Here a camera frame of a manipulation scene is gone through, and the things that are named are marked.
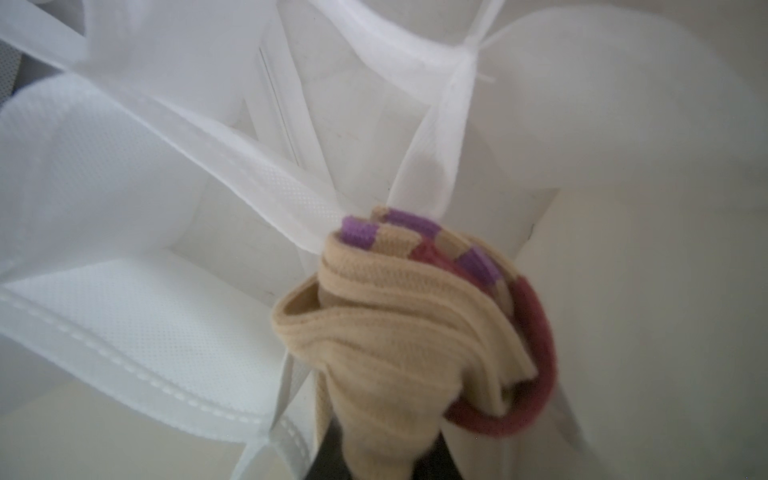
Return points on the white compartment organizer tray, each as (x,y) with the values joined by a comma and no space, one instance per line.
(171,170)

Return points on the beige maroon striped sock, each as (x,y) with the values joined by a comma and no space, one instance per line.
(407,325)

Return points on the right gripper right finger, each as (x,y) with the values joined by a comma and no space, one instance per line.
(437,464)

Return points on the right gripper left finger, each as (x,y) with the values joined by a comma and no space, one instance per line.
(329,463)

